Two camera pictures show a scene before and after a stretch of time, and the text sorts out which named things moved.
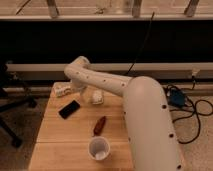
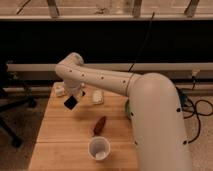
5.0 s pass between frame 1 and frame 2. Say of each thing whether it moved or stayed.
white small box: stayed
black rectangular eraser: moved
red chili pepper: stayed
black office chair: stayed
